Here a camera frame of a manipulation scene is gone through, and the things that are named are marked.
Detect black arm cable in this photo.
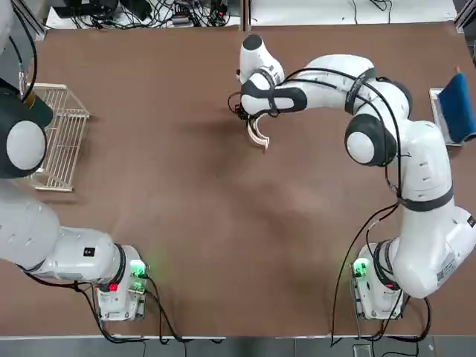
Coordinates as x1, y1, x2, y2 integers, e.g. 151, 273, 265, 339
282, 68, 414, 209
10, 0, 39, 106

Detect black equipment box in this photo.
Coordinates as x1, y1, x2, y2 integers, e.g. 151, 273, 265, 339
58, 0, 120, 16

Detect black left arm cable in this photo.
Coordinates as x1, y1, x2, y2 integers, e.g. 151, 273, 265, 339
10, 0, 39, 106

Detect black base cable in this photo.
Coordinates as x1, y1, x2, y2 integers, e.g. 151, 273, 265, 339
141, 274, 226, 344
329, 202, 432, 347

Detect beige wire basket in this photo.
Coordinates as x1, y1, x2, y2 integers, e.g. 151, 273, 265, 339
21, 83, 91, 193

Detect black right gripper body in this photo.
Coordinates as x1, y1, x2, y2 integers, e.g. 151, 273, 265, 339
236, 105, 260, 123

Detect black right base cable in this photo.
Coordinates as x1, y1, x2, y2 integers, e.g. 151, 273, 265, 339
329, 202, 432, 347

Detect black left base cable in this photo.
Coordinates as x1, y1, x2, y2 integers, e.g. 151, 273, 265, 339
141, 274, 226, 344

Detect blue curved fabric holder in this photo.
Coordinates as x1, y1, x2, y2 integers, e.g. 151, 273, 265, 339
437, 65, 476, 145

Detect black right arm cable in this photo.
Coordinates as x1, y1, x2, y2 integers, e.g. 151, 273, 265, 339
282, 68, 414, 209

